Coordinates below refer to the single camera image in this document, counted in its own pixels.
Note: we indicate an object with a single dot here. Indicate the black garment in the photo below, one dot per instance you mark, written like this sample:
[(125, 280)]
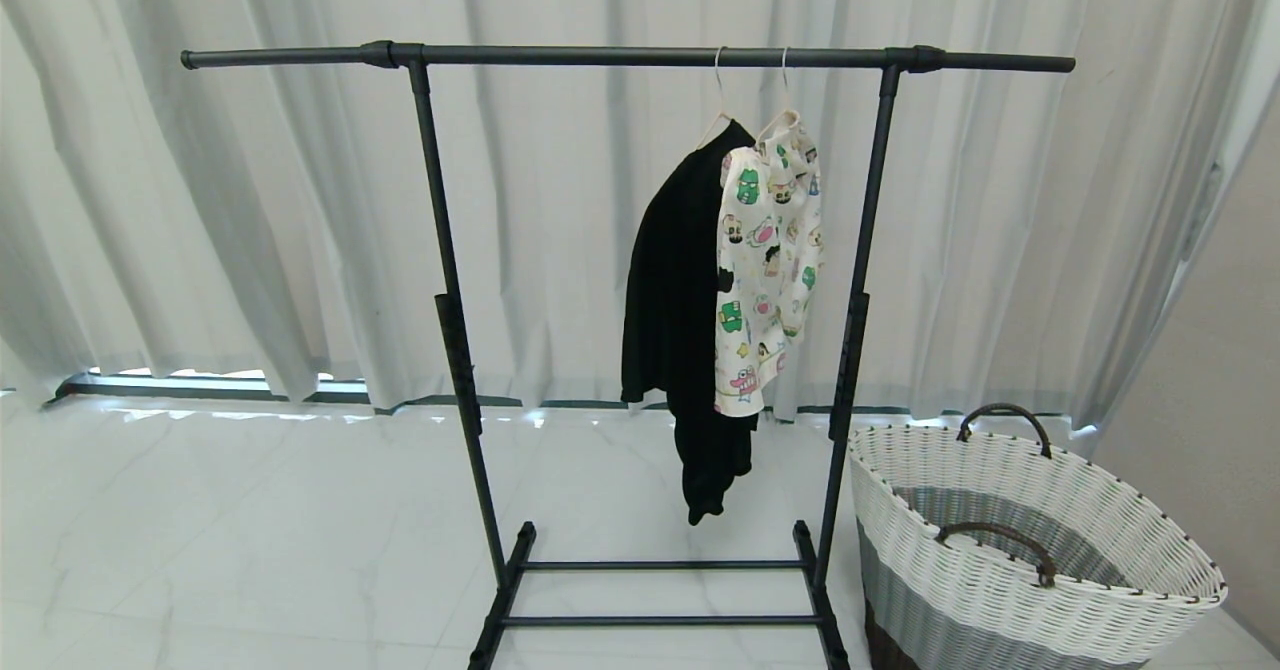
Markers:
[(670, 280)]

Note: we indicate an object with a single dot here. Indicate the cream printed garment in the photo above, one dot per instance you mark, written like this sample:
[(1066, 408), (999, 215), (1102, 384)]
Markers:
[(770, 250)]

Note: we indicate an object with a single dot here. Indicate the pink clothes hanger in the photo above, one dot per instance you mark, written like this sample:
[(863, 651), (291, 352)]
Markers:
[(785, 80), (718, 80)]

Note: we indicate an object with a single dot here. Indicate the black clothes rack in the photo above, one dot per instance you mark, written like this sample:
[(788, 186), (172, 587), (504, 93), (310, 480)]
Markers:
[(600, 54)]

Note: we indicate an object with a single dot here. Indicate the white laundry basket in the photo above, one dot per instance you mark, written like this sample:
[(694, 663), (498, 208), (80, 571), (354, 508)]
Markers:
[(1000, 600)]

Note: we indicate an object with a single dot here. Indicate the white curtain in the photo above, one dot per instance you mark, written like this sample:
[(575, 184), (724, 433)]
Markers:
[(300, 200)]

